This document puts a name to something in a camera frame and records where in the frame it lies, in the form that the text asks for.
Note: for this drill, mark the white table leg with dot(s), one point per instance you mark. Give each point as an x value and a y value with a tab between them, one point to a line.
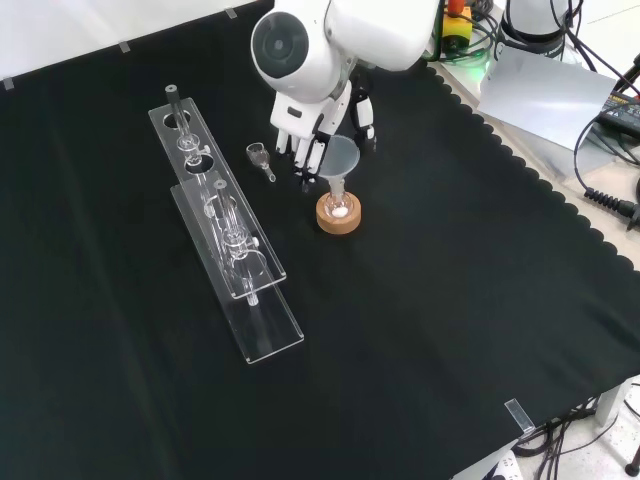
611	400

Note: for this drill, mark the small glass weighing funnel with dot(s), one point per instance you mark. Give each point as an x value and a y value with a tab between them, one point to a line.
259	156

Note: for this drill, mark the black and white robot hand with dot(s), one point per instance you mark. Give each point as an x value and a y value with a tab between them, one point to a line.
305	117

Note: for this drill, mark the yellow stop button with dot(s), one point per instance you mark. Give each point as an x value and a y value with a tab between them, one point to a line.
456	27

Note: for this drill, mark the black power adapter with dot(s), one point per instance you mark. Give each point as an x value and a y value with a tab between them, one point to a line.
622	112

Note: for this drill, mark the clear plastic funnel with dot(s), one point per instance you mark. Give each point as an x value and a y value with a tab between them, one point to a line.
344	160

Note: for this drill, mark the clear funnel stand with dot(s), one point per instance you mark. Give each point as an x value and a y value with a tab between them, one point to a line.
220	220

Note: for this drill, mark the white power strip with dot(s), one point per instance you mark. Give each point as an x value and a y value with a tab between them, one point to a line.
502	466

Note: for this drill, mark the black cloth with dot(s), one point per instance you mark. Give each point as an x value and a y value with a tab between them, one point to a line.
380	300

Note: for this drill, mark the pale grey board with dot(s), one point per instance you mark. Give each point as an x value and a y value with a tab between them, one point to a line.
540	95

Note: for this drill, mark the clear tape strip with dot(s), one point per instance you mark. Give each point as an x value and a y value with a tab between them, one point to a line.
520	415

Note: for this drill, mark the round-bottom glass flask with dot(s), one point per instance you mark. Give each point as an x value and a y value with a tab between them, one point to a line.
340	209

